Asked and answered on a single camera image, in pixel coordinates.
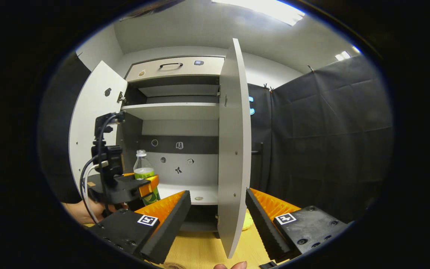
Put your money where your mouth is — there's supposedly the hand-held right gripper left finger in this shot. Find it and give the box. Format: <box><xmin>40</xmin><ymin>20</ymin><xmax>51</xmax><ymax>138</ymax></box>
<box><xmin>88</xmin><ymin>190</ymin><xmax>192</xmax><ymax>265</ymax></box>

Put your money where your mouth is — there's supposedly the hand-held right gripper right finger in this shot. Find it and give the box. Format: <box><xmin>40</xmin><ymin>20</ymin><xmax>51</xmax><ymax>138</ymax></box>
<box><xmin>245</xmin><ymin>188</ymin><xmax>350</xmax><ymax>263</ymax></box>

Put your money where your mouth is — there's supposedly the green label plastic bottle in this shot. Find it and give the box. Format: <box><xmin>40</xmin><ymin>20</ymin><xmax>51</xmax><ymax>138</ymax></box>
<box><xmin>133</xmin><ymin>150</ymin><xmax>161</xmax><ymax>206</ymax></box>

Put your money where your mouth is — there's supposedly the white cabinet door bar handle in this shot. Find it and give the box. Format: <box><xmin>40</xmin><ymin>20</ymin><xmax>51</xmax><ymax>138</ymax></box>
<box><xmin>68</xmin><ymin>61</ymin><xmax>128</xmax><ymax>195</ymax></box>

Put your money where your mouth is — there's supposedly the white and grey cabinet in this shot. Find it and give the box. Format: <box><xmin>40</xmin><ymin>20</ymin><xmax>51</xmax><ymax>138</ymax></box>
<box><xmin>120</xmin><ymin>55</ymin><xmax>227</xmax><ymax>232</ymax></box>

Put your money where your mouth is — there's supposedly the white cabinet shelf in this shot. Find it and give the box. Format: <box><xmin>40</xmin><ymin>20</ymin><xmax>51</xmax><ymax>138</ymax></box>
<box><xmin>121</xmin><ymin>102</ymin><xmax>220</xmax><ymax>121</ymax></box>

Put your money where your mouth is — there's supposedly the beige cabinet drawer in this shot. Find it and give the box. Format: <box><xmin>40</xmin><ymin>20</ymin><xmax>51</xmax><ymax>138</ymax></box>
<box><xmin>125</xmin><ymin>56</ymin><xmax>225</xmax><ymax>83</ymax></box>

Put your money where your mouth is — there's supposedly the pale yellow object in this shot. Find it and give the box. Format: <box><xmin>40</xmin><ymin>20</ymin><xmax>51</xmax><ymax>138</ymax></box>
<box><xmin>241</xmin><ymin>212</ymin><xmax>254</xmax><ymax>231</ymax></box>

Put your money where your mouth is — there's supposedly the black backdrop cloth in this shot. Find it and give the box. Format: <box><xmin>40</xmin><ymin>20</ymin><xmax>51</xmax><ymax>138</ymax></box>
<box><xmin>247</xmin><ymin>55</ymin><xmax>394</xmax><ymax>225</ymax></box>
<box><xmin>38</xmin><ymin>52</ymin><xmax>90</xmax><ymax>204</ymax></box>

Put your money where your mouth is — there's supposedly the black cable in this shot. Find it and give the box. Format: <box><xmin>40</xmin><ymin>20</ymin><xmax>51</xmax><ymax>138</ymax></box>
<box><xmin>79</xmin><ymin>112</ymin><xmax>126</xmax><ymax>210</ymax></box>

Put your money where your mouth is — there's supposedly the white cable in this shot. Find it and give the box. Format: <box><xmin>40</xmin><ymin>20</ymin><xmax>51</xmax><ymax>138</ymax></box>
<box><xmin>82</xmin><ymin>161</ymin><xmax>109</xmax><ymax>225</ymax></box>

